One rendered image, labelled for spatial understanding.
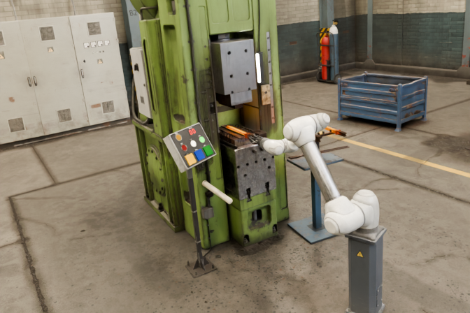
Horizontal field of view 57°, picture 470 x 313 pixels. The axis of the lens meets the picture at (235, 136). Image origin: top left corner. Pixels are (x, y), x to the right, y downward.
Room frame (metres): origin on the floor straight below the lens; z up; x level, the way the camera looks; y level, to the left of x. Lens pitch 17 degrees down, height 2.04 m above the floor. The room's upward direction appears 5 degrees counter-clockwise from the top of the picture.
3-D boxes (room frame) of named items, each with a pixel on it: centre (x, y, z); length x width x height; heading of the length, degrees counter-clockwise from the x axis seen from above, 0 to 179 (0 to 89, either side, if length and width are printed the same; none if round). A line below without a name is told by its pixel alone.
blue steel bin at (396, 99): (6.87, -2.43, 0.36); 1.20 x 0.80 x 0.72; 36
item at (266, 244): (3.37, -0.10, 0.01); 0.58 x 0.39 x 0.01; 118
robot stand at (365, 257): (2.41, -0.77, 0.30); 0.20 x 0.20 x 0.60; 51
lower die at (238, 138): (3.60, 0.02, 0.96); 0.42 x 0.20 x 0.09; 28
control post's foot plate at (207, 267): (3.08, 0.38, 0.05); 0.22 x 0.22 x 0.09; 28
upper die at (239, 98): (3.60, 0.02, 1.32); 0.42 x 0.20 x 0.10; 28
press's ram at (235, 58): (3.62, -0.02, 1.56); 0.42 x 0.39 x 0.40; 28
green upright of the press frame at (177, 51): (3.59, 0.34, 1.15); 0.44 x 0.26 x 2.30; 28
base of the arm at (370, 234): (2.43, -0.78, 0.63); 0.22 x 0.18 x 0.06; 141
